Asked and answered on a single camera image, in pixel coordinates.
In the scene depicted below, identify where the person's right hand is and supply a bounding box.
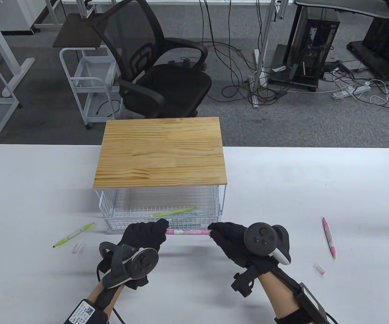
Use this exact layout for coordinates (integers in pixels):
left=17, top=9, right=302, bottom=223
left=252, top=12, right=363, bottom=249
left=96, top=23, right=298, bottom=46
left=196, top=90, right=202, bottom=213
left=208, top=222, right=291, bottom=297

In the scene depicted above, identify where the person's left hand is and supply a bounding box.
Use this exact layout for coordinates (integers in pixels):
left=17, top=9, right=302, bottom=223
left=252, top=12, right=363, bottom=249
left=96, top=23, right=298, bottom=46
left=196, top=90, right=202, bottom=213
left=98, top=219, right=168, bottom=291

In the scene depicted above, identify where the white wire basket drawer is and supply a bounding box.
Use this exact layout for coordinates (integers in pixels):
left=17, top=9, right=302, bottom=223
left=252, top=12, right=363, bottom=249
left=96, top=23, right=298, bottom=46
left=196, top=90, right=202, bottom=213
left=99, top=187, right=223, bottom=234

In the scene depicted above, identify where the green double-ended highlighter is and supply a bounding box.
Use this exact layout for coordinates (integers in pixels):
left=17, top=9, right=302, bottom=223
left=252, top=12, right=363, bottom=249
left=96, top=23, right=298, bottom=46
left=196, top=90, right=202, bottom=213
left=53, top=222, right=95, bottom=248
left=150, top=207, right=200, bottom=217

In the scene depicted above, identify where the pink double-ended highlighter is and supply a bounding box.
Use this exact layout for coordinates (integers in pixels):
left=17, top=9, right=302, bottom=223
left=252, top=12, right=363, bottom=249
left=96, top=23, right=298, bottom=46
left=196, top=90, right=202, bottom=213
left=322, top=218, right=337, bottom=259
left=165, top=229, right=212, bottom=236

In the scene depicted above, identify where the person's right forearm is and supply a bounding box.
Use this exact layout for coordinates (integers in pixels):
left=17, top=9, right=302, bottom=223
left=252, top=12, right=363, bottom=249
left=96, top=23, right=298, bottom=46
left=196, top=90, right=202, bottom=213
left=259, top=272, right=300, bottom=324

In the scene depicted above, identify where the person's left forearm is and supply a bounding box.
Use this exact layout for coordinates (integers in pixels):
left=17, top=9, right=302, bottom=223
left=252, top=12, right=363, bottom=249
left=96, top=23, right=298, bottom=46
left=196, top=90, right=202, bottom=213
left=86, top=282, right=128, bottom=315

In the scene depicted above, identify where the black grey tracker controller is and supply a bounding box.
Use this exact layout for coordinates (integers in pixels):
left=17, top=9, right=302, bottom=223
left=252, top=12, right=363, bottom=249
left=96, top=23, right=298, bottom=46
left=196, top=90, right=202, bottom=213
left=244, top=222, right=291, bottom=265
left=98, top=241, right=159, bottom=289

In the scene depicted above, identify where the black mesh office chair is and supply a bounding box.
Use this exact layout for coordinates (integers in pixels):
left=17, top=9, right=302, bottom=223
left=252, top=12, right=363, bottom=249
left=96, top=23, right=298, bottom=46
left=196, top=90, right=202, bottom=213
left=91, top=0, right=212, bottom=119

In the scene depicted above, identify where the white metal cart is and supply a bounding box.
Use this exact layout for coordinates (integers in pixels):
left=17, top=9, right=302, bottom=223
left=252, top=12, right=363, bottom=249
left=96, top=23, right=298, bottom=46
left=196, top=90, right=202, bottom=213
left=59, top=47, right=122, bottom=130

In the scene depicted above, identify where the white power strip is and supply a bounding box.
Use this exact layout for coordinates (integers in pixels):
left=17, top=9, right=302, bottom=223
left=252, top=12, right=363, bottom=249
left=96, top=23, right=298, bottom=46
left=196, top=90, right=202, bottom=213
left=332, top=84, right=371, bottom=100

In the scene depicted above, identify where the brown side table top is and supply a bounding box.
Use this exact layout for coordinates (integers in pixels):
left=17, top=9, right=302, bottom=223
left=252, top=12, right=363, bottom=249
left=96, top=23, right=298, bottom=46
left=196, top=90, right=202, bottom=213
left=53, top=13, right=109, bottom=48

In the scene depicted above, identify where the black computer tower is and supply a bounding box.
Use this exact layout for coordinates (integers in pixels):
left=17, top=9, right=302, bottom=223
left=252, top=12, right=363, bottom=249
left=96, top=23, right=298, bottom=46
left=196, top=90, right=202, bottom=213
left=292, top=18, right=341, bottom=82

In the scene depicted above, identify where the black equipment stand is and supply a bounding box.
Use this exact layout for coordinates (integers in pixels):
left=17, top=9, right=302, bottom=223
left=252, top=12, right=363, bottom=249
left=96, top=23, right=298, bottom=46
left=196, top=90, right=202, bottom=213
left=346, top=0, right=389, bottom=80

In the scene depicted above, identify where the white cabinet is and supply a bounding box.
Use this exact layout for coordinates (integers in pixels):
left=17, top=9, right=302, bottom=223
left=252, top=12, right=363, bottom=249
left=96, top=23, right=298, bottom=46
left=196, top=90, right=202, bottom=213
left=0, top=0, right=36, bottom=34

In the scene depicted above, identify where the grey desk top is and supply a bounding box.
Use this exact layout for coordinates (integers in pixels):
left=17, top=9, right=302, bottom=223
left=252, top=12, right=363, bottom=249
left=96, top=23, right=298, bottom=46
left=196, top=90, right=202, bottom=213
left=294, top=0, right=389, bottom=19

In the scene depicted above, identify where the wooden top wire rack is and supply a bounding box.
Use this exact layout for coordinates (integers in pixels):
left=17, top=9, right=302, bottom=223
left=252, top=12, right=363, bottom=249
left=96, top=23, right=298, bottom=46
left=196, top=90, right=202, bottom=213
left=93, top=117, right=228, bottom=216

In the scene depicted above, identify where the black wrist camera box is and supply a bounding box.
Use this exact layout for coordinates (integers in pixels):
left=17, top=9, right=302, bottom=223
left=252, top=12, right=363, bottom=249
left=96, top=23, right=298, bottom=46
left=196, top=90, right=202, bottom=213
left=274, top=282, right=329, bottom=324
left=64, top=299, right=109, bottom=324

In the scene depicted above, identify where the aluminium profile post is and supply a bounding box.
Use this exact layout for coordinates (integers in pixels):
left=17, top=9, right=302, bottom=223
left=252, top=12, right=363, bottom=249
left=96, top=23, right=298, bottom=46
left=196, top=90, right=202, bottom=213
left=250, top=0, right=281, bottom=108

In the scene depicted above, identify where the tangle of black floor cables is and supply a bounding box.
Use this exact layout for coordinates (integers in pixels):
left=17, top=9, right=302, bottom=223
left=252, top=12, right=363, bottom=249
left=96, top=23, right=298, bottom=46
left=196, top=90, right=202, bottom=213
left=198, top=0, right=389, bottom=115

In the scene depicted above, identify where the aluminium desk frame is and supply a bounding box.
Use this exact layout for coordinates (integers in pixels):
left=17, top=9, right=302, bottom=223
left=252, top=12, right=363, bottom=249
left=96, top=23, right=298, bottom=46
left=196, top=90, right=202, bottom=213
left=34, top=0, right=95, bottom=29

